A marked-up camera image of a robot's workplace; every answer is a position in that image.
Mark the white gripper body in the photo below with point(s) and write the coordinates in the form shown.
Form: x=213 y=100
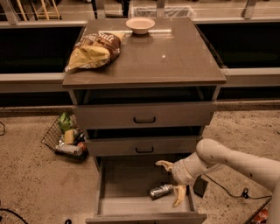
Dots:
x=178 y=172

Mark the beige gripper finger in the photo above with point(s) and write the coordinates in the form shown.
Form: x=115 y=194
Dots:
x=166 y=164
x=179 y=193

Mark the silver redbull can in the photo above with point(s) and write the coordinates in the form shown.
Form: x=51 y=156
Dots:
x=160 y=191

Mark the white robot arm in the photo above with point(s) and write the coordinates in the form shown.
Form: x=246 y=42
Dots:
x=209 y=155

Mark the bottom grey drawer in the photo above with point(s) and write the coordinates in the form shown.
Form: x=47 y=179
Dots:
x=122 y=195

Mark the grey drawer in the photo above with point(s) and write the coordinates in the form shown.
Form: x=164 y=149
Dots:
x=145 y=107
x=163 y=140
x=122 y=195

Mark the top grey drawer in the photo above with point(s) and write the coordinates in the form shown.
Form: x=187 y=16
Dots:
x=145 y=107

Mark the grey drawer cabinet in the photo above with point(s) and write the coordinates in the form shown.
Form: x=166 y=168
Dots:
x=171 y=55

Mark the middle grey drawer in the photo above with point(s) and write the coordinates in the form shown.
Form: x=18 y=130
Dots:
x=163 y=140

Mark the silver can in basket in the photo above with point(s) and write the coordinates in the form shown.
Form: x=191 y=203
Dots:
x=69 y=149

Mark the black power adapter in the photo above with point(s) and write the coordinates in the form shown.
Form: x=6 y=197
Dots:
x=200 y=186

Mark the red snack package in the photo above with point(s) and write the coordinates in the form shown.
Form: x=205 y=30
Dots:
x=261 y=217

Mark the yellow cheese block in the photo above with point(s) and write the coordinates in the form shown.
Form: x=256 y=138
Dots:
x=69 y=136

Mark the green leafy bag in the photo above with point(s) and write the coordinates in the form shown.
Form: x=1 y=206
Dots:
x=65 y=122

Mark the brown yellow chips bag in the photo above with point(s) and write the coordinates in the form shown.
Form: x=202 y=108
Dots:
x=95 y=50

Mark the white bowl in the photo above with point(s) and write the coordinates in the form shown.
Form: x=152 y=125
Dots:
x=140 y=25

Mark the clear plastic bin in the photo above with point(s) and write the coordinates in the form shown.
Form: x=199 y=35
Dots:
x=167 y=12

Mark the black wire basket right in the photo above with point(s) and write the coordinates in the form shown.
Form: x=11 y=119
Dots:
x=264 y=205

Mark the black wire basket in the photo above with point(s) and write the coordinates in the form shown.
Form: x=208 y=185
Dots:
x=264 y=205
x=54 y=138

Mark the black wire basket left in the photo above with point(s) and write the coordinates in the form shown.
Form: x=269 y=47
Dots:
x=54 y=138

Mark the wooden chair frame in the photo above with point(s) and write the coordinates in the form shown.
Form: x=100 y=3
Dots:
x=36 y=10

